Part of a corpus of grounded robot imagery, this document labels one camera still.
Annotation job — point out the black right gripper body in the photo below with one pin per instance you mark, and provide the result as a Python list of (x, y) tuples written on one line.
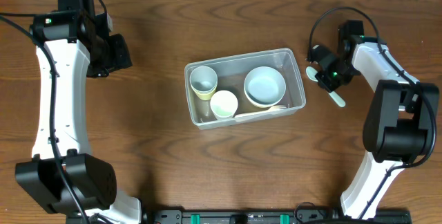
[(335, 72)]

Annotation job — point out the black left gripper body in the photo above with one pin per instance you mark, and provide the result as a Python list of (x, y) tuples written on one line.
[(116, 56)]

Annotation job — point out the mint green plastic spoon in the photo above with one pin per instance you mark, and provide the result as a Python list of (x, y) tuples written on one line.
[(311, 73)]

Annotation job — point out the pink plastic fork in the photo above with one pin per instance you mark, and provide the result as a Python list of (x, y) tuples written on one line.
[(271, 109)]

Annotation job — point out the grey plastic bowl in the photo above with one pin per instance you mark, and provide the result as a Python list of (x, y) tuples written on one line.
[(265, 84)]

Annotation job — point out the yellow plastic bowl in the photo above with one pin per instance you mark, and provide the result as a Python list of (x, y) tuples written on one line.
[(260, 105)]

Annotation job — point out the grey plastic cup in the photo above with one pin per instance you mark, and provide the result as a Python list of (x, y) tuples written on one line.
[(203, 79)]

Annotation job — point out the yellow plastic cup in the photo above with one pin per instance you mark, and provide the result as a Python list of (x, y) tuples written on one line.
[(205, 95)]

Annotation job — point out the clear plastic container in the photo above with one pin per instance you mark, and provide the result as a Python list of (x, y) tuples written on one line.
[(231, 73)]

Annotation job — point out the cream white plastic cup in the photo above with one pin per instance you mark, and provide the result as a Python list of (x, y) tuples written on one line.
[(224, 105)]

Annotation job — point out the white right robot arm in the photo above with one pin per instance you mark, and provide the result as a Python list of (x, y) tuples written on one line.
[(400, 128)]

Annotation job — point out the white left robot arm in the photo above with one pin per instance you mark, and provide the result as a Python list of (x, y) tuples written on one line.
[(74, 43)]

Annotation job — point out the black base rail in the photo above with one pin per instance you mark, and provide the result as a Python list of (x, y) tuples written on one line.
[(303, 215)]

